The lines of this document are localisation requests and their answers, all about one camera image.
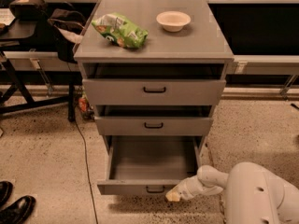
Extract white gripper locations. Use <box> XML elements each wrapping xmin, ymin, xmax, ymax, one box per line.
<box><xmin>165</xmin><ymin>175</ymin><xmax>211</xmax><ymax>203</ymax></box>

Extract grey bottom drawer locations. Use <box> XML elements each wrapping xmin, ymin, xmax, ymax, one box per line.
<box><xmin>98</xmin><ymin>136</ymin><xmax>201</xmax><ymax>195</ymax></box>

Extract grey drawer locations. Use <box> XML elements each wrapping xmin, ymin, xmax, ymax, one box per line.
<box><xmin>98</xmin><ymin>136</ymin><xmax>201</xmax><ymax>195</ymax></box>
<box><xmin>81</xmin><ymin>63</ymin><xmax>225</xmax><ymax>105</ymax></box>
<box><xmin>95</xmin><ymin>105</ymin><xmax>213</xmax><ymax>136</ymax></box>

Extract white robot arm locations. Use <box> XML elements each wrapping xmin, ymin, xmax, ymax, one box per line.
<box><xmin>166</xmin><ymin>162</ymin><xmax>299</xmax><ymax>224</ymax></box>

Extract grey drawer cabinet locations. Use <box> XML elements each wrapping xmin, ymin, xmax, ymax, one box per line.
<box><xmin>73</xmin><ymin>0</ymin><xmax>235</xmax><ymax>156</ymax></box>

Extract grey middle drawer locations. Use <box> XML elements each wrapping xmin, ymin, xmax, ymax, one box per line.
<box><xmin>95</xmin><ymin>105</ymin><xmax>213</xmax><ymax>136</ymax></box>

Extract grey top drawer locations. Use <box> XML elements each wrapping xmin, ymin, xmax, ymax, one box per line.
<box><xmin>81</xmin><ymin>63</ymin><xmax>225</xmax><ymax>105</ymax></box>

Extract red object behind cabinet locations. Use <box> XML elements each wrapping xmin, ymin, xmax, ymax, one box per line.
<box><xmin>78</xmin><ymin>93</ymin><xmax>94</xmax><ymax>119</ymax></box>

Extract black left shoe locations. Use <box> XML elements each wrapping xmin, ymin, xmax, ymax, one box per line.
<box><xmin>0</xmin><ymin>181</ymin><xmax>13</xmax><ymax>206</ymax></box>

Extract white paper bowl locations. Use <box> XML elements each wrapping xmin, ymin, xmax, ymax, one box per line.
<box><xmin>156</xmin><ymin>11</ymin><xmax>191</xmax><ymax>33</ymax></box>

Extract green chip bag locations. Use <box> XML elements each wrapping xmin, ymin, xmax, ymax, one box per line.
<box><xmin>92</xmin><ymin>12</ymin><xmax>149</xmax><ymax>49</ymax></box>

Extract black folding table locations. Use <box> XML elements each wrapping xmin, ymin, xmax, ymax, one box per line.
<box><xmin>0</xmin><ymin>12</ymin><xmax>76</xmax><ymax>121</ymax></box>

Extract black bag on table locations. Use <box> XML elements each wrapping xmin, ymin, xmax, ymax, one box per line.
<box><xmin>9</xmin><ymin>0</ymin><xmax>48</xmax><ymax>21</ymax></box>

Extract black floor cable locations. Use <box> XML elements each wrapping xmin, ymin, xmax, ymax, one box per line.
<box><xmin>73</xmin><ymin>109</ymin><xmax>99</xmax><ymax>224</ymax></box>

